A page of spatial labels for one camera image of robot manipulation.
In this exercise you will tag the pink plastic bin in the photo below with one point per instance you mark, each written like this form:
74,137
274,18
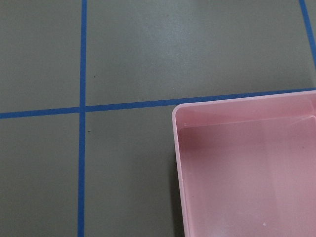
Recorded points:
247,166

